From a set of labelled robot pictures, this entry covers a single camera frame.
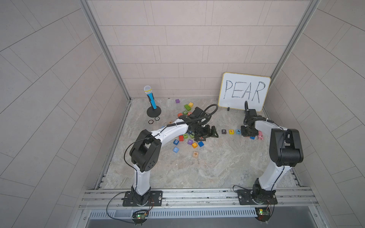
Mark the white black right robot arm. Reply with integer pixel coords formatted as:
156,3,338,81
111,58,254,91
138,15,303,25
241,101,304,205

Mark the green block at back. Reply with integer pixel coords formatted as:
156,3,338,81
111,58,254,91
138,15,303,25
184,104,191,111

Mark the left circuit board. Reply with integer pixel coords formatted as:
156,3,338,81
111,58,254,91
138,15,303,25
132,210,148,225

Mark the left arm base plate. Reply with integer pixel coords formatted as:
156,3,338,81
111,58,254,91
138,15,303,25
123,190,163,207

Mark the pink pig toy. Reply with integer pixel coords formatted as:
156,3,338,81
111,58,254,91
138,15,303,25
258,131,264,140

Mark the circuit board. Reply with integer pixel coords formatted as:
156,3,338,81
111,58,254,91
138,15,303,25
132,210,148,225
255,208,271,222

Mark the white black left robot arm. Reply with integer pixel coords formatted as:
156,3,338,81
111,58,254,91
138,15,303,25
129,104,219,206

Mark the blue toy microphone on stand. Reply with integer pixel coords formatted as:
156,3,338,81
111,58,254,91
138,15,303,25
144,85,162,117

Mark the aluminium rail frame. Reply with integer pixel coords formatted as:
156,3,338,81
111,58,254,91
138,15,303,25
79,187,319,219

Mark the yellow framed whiteboard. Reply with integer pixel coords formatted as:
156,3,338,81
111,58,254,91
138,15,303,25
218,72,271,112

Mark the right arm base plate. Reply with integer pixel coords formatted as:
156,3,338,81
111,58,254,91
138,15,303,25
236,189,278,205

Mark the right circuit board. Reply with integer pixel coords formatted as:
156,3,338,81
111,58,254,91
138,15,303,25
255,208,271,222

